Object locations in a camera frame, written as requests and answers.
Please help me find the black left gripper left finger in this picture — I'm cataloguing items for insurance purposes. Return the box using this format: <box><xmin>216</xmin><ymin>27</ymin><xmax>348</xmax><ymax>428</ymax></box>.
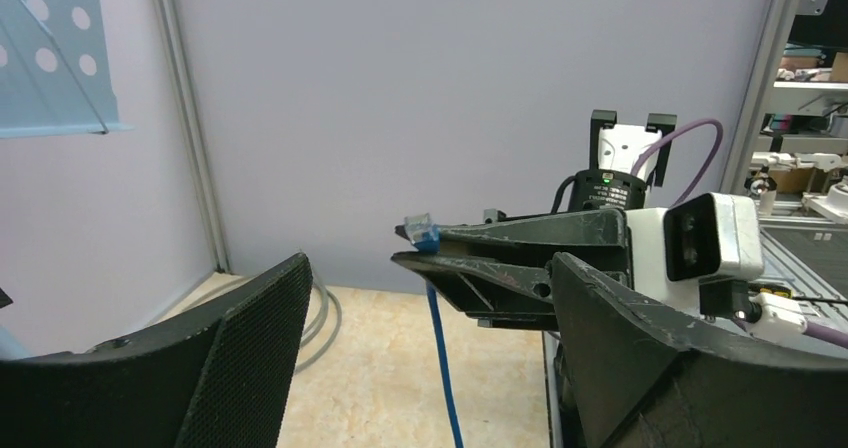
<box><xmin>1</xmin><ymin>253</ymin><xmax>313</xmax><ymax>447</ymax></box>

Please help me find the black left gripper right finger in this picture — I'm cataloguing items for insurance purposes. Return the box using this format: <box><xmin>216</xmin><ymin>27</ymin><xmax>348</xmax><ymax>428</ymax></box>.
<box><xmin>551</xmin><ymin>253</ymin><xmax>847</xmax><ymax>447</ymax></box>

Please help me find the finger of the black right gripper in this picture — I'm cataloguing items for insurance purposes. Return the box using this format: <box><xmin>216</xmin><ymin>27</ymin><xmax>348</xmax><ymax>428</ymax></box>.
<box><xmin>391</xmin><ymin>252</ymin><xmax>558</xmax><ymax>331</ymax></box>
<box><xmin>437</xmin><ymin>209</ymin><xmax>628</xmax><ymax>247</ymax></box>

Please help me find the blue ethernet cable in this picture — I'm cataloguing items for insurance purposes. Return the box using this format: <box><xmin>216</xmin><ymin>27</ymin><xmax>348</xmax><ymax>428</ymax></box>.
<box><xmin>404</xmin><ymin>213</ymin><xmax>466</xmax><ymax>448</ymax></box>

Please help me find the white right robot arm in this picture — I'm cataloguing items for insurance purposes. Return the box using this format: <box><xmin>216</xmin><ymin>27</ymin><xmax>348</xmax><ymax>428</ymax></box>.
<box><xmin>391</xmin><ymin>110</ymin><xmax>677</xmax><ymax>331</ymax></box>

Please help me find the light blue tripod stand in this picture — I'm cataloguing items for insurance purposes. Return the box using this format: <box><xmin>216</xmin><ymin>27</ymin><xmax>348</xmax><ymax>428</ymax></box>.
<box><xmin>1</xmin><ymin>0</ymin><xmax>129</xmax><ymax>139</ymax></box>

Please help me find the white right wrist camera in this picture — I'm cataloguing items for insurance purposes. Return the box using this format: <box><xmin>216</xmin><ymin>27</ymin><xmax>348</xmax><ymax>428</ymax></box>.
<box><xmin>626</xmin><ymin>193</ymin><xmax>765</xmax><ymax>321</ymax></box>

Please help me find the coiled grey cable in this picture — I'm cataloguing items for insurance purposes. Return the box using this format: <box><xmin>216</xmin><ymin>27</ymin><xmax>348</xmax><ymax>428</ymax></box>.
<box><xmin>294</xmin><ymin>272</ymin><xmax>344</xmax><ymax>375</ymax></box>

